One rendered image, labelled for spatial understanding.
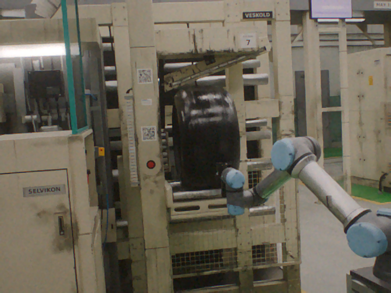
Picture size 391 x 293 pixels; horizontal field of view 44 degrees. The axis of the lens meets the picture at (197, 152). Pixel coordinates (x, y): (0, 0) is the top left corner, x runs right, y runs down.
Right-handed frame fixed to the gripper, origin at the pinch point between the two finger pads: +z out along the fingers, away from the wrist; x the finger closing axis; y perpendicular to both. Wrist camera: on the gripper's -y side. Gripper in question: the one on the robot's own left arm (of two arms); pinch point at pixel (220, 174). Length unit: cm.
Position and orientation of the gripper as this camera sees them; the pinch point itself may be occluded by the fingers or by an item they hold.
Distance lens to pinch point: 238.5
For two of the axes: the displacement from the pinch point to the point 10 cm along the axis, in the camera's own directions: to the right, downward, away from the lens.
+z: -1.5, -0.9, 9.8
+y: -0.6, -9.9, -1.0
